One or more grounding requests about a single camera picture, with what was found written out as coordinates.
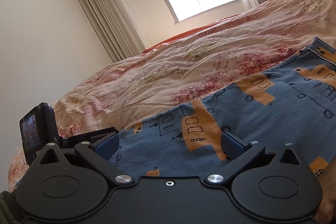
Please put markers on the beige curtain left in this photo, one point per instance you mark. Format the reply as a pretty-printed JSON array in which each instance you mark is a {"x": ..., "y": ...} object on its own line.
[{"x": 116, "y": 26}]

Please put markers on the blue patterned children's pants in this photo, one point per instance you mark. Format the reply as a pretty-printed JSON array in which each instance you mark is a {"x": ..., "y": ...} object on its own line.
[{"x": 293, "y": 102}]

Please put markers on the orange bed sheet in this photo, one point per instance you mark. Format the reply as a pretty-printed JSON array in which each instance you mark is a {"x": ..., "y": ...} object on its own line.
[{"x": 188, "y": 33}]

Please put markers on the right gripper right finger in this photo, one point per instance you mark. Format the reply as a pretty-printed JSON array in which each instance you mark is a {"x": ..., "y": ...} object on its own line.
[{"x": 242, "y": 155}]

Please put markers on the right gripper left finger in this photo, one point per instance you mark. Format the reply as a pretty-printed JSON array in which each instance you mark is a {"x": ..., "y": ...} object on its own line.
[{"x": 97, "y": 154}]

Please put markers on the green sleeve forearm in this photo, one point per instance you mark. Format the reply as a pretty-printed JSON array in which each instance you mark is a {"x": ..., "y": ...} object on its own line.
[{"x": 10, "y": 212}]

